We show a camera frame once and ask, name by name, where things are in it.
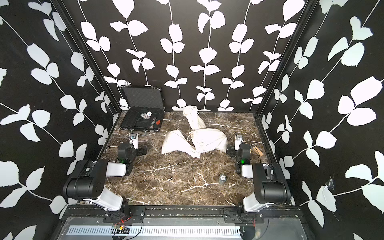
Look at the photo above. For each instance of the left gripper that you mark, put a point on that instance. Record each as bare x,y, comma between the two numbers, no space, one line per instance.
132,147

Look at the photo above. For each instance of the tall white cloth bag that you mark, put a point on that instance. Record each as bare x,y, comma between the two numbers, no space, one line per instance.
192,115

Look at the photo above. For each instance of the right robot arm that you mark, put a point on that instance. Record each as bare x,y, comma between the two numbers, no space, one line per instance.
270,187

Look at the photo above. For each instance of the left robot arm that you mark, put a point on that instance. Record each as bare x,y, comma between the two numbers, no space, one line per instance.
87,181

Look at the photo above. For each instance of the long wooden block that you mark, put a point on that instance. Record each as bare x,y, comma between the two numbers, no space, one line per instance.
258,151

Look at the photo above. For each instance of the poker chip stack roll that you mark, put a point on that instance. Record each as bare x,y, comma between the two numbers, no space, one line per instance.
222,179

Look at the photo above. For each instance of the poker chips in slot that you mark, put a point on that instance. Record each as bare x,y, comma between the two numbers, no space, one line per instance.
153,123

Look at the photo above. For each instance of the white poker chips pile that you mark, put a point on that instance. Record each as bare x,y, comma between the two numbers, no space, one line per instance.
146,115

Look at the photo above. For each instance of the black poker chip case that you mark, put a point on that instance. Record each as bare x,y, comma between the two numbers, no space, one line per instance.
140,100

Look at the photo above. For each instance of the white perforated strip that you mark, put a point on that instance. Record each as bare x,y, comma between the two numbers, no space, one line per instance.
153,231

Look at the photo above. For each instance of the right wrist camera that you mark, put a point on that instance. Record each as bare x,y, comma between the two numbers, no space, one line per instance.
238,141

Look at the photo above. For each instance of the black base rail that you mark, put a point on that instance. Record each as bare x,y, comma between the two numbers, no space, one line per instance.
230,215

